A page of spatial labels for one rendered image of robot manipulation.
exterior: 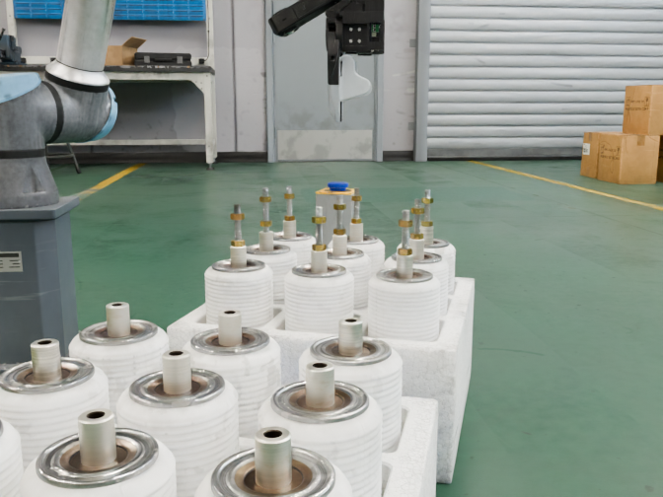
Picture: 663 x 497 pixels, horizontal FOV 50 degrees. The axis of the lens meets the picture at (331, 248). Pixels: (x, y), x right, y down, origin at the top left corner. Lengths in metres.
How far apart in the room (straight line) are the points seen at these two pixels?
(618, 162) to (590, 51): 2.22
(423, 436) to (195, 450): 0.22
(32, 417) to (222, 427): 0.15
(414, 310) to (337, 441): 0.42
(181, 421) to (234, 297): 0.44
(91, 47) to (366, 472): 1.05
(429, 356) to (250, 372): 0.31
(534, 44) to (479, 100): 0.66
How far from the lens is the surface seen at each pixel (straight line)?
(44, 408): 0.61
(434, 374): 0.91
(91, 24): 1.41
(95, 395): 0.63
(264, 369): 0.67
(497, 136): 6.52
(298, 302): 0.95
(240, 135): 6.20
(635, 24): 7.02
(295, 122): 6.20
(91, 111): 1.44
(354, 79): 1.04
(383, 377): 0.63
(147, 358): 0.71
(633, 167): 4.77
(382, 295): 0.92
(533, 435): 1.12
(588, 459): 1.07
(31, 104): 1.37
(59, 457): 0.51
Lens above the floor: 0.47
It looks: 11 degrees down
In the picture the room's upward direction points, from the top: straight up
